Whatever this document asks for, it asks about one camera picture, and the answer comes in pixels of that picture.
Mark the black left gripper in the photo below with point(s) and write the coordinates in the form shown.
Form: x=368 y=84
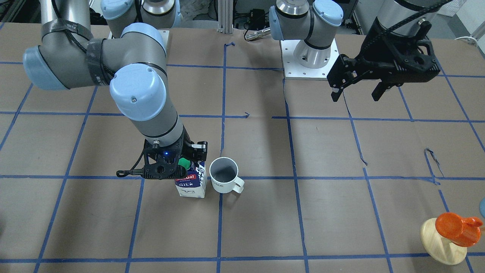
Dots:
x=369 y=53

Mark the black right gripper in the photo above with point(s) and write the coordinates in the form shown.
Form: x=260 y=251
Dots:
x=198 y=149

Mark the blue white milk carton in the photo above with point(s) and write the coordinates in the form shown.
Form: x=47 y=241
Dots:
x=194 y=184

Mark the white mug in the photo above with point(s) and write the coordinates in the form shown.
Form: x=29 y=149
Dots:
x=224 y=176

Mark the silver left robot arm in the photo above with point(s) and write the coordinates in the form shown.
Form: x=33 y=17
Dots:
x=317 y=24

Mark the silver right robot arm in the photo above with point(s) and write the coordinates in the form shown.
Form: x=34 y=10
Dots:
x=132 y=64

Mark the orange mug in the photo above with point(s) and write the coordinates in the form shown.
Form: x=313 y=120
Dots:
x=463 y=232

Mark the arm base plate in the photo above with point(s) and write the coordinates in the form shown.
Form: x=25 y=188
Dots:
x=301 y=62

